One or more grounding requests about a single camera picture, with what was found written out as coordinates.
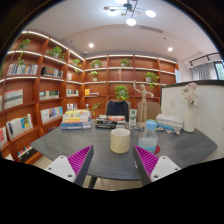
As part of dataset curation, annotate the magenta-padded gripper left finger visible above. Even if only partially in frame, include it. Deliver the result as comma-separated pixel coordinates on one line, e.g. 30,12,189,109
44,144,95,187

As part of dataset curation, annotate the branched ceiling lamp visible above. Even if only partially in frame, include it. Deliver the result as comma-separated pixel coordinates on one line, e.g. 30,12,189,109
103,0,157,27

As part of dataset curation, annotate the tan chair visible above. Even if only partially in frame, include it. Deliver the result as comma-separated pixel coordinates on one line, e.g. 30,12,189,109
137,101,162,122

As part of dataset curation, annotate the window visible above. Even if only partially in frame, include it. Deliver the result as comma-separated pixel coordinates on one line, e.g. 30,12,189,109
214,61,224,80

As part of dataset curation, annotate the black ceiling track rail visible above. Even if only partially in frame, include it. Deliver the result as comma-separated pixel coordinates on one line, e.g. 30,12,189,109
189,52,221,68

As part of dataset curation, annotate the ceiling air vent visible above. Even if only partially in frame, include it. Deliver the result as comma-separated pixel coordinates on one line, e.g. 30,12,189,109
139,25,164,34

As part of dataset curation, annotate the dark blue chair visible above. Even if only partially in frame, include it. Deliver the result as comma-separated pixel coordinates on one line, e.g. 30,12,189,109
105,99,130,122

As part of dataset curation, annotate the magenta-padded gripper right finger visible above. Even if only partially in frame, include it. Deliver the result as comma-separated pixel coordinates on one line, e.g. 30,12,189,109
132,144,183,187

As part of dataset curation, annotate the stack of colourful books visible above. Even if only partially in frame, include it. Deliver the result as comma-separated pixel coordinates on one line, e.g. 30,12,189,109
60,109,92,131

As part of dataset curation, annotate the wooden shelf unit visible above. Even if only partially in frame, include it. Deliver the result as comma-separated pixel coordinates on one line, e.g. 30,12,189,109
0,30,178,164

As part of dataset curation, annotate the stack of dark books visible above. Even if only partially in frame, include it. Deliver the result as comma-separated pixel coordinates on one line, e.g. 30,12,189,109
95,114,127,130

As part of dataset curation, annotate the cream ceramic cup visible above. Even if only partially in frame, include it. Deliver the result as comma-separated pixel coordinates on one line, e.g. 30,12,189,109
110,128,131,155

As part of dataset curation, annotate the white vase with flowers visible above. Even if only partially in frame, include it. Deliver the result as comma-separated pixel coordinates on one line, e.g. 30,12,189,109
181,82,200,134

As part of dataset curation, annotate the clear blue-capped water bottle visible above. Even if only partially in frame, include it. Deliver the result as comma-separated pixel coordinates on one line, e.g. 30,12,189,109
137,119,160,154

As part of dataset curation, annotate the grey curtain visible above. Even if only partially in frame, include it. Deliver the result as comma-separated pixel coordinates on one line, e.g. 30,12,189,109
192,62,218,81

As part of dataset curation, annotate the white blue wall sign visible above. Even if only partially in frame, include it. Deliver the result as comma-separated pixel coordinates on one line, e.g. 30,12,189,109
174,68,182,84

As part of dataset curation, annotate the upright white green box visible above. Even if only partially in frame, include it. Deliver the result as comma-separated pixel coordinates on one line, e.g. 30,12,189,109
128,108,138,127

